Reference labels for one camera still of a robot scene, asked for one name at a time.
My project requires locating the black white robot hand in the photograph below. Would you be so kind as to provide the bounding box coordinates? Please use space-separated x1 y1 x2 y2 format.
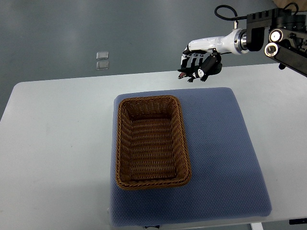
180 28 248 72

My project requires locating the dark toy crocodile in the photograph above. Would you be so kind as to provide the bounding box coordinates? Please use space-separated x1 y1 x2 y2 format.
178 62 222 83

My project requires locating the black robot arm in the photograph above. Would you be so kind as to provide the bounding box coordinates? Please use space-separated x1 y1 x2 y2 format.
245 8 307 76

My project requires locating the brown wicker basket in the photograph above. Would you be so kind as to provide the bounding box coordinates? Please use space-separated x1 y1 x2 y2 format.
115 95 191 190

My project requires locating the blue quilted mat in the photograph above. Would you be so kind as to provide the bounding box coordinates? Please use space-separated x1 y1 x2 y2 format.
109 87 272 227

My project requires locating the upper clear floor tile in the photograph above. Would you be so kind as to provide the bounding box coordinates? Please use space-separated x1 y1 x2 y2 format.
96 51 109 60

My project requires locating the white table leg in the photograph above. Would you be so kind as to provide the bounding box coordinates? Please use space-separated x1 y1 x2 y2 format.
250 222 264 230

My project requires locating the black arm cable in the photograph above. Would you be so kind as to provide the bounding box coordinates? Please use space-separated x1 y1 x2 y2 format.
214 5 248 27

